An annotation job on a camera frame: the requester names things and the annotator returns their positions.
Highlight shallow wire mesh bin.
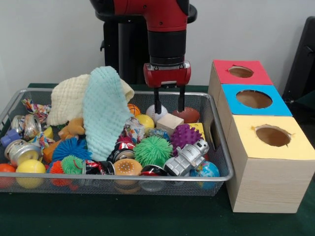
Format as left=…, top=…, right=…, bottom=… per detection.
left=0, top=88, right=234, bottom=196

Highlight dark green table cloth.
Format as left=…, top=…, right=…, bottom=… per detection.
left=0, top=83, right=315, bottom=236

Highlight smooth yellow ball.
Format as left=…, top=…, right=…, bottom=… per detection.
left=16, top=159, right=47, bottom=189

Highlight crumpled clear blue wrapper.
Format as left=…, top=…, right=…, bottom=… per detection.
left=145, top=127, right=170, bottom=142

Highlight cream waffle cloth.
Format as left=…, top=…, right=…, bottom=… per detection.
left=46, top=73, right=135, bottom=126

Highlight purple spiky ball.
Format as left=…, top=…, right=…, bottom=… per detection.
left=170, top=123, right=202, bottom=157

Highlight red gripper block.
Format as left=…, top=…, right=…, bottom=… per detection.
left=143, top=61, right=191, bottom=115

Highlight small brown football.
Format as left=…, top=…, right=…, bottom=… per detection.
left=172, top=107, right=200, bottom=123

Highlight black office chair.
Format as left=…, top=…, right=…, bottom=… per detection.
left=282, top=16, right=315, bottom=99

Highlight mint green waffle cloth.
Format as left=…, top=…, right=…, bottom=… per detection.
left=82, top=66, right=132, bottom=162

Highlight silver toy robot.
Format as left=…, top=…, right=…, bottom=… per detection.
left=163, top=139, right=210, bottom=177

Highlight small white baseball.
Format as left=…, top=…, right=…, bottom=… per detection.
left=145, top=104, right=169, bottom=123

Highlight blue globe ball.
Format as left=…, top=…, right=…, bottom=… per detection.
left=189, top=161, right=221, bottom=189

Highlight green spiky rubber ball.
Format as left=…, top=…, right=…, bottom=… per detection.
left=133, top=136, right=174, bottom=168

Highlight wooden box three holes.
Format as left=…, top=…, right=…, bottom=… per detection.
left=207, top=59, right=315, bottom=213

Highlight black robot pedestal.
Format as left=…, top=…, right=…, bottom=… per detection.
left=95, top=4, right=198, bottom=86

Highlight plain wooden cube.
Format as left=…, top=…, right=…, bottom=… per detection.
left=156, top=113, right=185, bottom=130

